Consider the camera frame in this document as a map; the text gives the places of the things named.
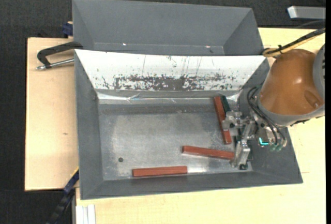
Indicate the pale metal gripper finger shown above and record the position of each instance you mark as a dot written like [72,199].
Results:
[240,154]
[232,120]

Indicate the dark green flat block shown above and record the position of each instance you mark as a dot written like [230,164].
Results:
[225,103]

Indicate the grey metal bin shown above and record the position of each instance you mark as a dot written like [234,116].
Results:
[160,127]

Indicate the pale wood flat board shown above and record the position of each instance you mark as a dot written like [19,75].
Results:
[50,114]

